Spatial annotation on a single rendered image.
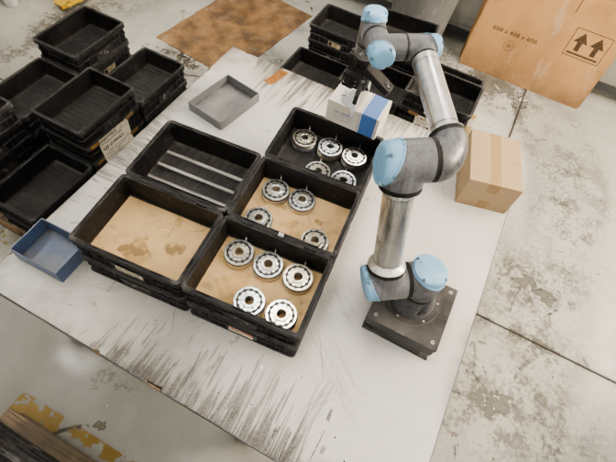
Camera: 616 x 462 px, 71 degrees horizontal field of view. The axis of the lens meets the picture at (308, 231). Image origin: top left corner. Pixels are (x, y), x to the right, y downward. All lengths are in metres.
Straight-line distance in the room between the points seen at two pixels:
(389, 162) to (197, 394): 0.93
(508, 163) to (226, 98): 1.32
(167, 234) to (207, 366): 0.47
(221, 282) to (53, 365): 1.17
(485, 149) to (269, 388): 1.32
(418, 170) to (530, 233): 2.03
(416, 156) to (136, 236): 0.99
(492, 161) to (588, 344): 1.30
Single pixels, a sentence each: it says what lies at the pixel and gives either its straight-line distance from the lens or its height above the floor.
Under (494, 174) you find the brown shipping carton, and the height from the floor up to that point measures 0.86.
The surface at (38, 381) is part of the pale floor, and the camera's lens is 2.44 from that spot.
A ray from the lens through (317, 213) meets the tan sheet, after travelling 1.63.
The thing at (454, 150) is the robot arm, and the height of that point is 1.41.
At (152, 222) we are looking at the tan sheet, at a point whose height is 0.83.
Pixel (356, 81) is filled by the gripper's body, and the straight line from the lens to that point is 1.53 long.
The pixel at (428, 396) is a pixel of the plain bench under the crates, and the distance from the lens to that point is 1.59.
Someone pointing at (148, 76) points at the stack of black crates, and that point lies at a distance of 2.90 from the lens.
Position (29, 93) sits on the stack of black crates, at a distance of 2.97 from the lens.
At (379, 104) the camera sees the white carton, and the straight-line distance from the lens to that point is 1.61.
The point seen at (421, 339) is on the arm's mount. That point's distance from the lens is 1.52.
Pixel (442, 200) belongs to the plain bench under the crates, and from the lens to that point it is 1.98.
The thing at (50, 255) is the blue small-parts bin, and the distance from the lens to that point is 1.82.
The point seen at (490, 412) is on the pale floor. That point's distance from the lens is 2.46.
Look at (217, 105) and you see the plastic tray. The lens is 2.18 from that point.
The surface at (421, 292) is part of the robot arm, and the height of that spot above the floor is 0.98.
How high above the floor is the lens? 2.16
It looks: 57 degrees down
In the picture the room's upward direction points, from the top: 11 degrees clockwise
